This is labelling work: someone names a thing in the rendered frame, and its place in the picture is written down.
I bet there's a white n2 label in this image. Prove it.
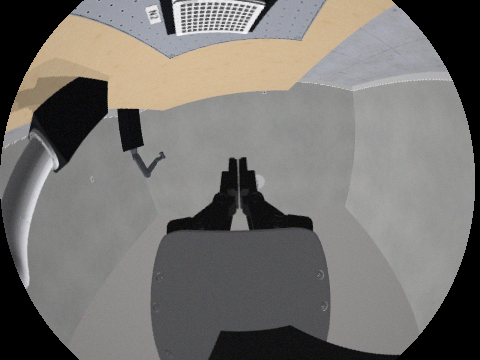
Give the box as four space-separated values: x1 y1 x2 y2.
145 4 161 24

